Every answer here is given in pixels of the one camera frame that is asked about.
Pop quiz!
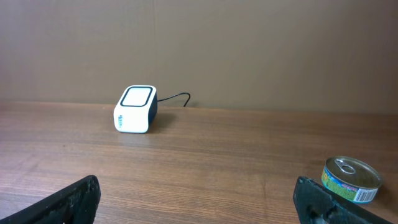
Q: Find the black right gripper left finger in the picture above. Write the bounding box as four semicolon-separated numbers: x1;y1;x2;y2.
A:
1;175;101;224

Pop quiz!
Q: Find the metal tin can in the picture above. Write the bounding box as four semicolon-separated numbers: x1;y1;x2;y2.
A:
322;156;383;203

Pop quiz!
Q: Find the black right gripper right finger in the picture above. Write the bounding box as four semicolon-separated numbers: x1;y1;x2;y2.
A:
293;176;392;224

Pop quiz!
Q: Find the white barcode scanner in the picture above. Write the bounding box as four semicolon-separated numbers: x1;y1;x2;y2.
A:
113;85;158;134

